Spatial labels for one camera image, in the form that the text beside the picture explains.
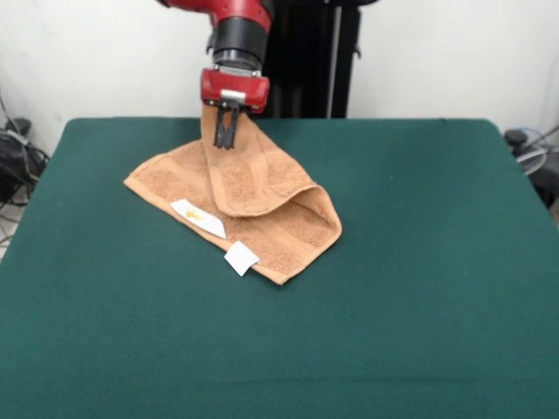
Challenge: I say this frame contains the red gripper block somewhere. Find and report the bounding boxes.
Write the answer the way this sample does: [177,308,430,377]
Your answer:
[199,68,271,152]

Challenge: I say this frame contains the tan terry towel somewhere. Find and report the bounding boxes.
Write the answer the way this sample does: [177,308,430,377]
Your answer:
[123,104,343,287]

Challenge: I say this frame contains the grey vertical rod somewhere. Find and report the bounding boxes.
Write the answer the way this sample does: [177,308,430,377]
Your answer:
[328,7,342,119]

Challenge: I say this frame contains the dark green table cloth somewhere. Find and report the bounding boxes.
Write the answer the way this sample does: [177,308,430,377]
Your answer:
[0,116,559,419]

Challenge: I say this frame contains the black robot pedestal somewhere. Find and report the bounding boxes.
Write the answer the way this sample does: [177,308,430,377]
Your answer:
[261,0,363,120]

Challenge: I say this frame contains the black cable bundle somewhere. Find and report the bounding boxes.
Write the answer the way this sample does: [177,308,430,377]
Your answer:
[0,116,52,210]

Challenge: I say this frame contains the black device with cables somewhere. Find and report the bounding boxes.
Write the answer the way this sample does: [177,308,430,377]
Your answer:
[504,128,559,209]

